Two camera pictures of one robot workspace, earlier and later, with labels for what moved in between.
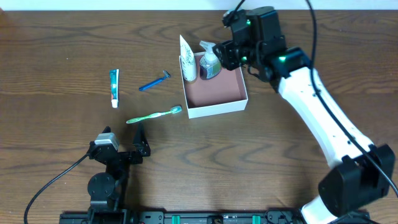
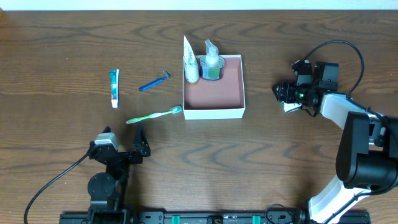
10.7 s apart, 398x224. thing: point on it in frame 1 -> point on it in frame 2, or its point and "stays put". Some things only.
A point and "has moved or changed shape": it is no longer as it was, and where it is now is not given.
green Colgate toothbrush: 175,109 stays put
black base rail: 295,216 stays put
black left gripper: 123,154 stays put
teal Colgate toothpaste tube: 114,75 stays put
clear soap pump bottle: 211,65 has moved or changed shape
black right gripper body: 226,55 -> 286,93
